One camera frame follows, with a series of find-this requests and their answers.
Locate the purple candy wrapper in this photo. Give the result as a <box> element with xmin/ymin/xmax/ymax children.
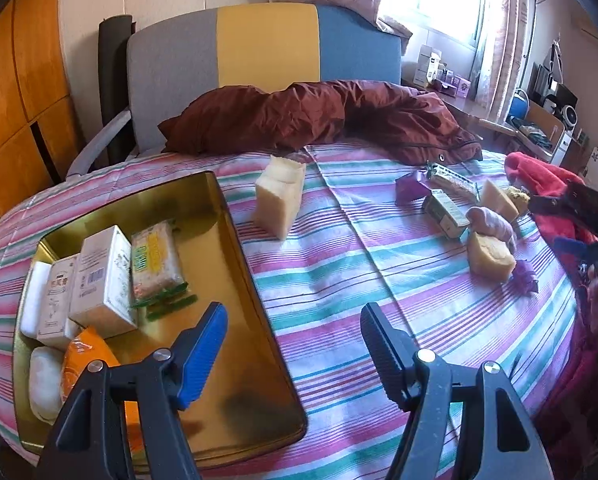
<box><xmin>510</xmin><ymin>260</ymin><xmax>538</xmax><ymax>296</ymax></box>

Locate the yellow plush toy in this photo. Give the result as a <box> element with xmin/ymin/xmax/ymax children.
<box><xmin>505</xmin><ymin>185</ymin><xmax>530</xmax><ymax>217</ymax></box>

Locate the orange muffin snack bag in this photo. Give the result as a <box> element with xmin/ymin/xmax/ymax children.
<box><xmin>59</xmin><ymin>326</ymin><xmax>145</xmax><ymax>456</ymax></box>

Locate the yellow sponge cube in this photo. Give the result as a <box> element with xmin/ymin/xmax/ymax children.
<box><xmin>467</xmin><ymin>232</ymin><xmax>516</xmax><ymax>283</ymax></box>

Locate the yellow sponge wedge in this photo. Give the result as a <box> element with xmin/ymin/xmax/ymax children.
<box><xmin>480</xmin><ymin>180</ymin><xmax>519</xmax><ymax>223</ymax></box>

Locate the pink striped sock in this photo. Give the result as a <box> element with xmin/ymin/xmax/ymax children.
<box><xmin>466</xmin><ymin>207</ymin><xmax>516</xmax><ymax>254</ymax></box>

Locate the green small box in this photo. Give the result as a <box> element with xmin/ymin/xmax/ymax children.
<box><xmin>422</xmin><ymin>190</ymin><xmax>470</xmax><ymax>240</ymax></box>

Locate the green cracker packet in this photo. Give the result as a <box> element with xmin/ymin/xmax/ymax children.
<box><xmin>426</xmin><ymin>162</ymin><xmax>480</xmax><ymax>204</ymax></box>

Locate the purple snack packet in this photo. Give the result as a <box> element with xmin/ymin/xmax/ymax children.
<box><xmin>395</xmin><ymin>170</ymin><xmax>431</xmax><ymax>206</ymax></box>

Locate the yellow sponge block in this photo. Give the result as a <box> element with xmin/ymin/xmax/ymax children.
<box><xmin>253</xmin><ymin>156</ymin><xmax>306</xmax><ymax>240</ymax></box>

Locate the wooden side desk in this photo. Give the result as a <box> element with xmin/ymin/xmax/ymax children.
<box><xmin>400</xmin><ymin>77</ymin><xmax>580</xmax><ymax>166</ymax></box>

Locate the red fleece garment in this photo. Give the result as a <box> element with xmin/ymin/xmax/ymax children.
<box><xmin>502</xmin><ymin>150</ymin><xmax>598</xmax><ymax>470</ymax></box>

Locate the white red-text box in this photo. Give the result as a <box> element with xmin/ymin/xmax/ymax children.
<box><xmin>36</xmin><ymin>254</ymin><xmax>82</xmax><ymax>351</ymax></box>

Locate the striped tablecloth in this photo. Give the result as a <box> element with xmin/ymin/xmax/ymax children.
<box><xmin>0</xmin><ymin>142</ymin><xmax>576</xmax><ymax>479</ymax></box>

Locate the white barcode box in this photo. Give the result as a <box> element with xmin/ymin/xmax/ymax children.
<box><xmin>69</xmin><ymin>226</ymin><xmax>137</xmax><ymax>338</ymax></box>

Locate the white flat box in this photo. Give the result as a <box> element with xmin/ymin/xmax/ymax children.
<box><xmin>20</xmin><ymin>261</ymin><xmax>52</xmax><ymax>339</ymax></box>

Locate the yellow green cracker pack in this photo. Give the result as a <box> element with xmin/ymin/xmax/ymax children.
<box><xmin>131</xmin><ymin>220</ymin><xmax>198</xmax><ymax>322</ymax></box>

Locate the maroon down jacket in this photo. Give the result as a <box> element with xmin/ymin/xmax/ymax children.
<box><xmin>159</xmin><ymin>80</ymin><xmax>482</xmax><ymax>166</ymax></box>

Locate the orange wooden cabinet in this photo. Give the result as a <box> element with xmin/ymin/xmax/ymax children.
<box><xmin>0</xmin><ymin>0</ymin><xmax>85</xmax><ymax>218</ymax></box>

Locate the grey yellow blue chair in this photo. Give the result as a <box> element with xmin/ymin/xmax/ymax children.
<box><xmin>68</xmin><ymin>3</ymin><xmax>402</xmax><ymax>177</ymax></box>

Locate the black rolled mat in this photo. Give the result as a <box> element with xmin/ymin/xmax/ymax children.
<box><xmin>98</xmin><ymin>14</ymin><xmax>136</xmax><ymax>164</ymax></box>

